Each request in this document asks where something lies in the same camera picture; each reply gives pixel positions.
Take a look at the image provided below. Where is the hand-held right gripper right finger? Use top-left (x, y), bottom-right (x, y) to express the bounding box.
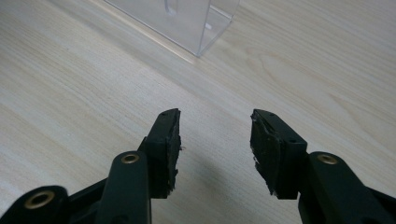
top-left (249, 108), bottom-right (309, 201)

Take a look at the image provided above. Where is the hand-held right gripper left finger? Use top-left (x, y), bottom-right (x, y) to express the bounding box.
top-left (137, 107), bottom-right (183, 200)

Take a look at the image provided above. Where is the clear acrylic box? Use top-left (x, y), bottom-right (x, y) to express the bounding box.
top-left (104, 0), bottom-right (241, 58)

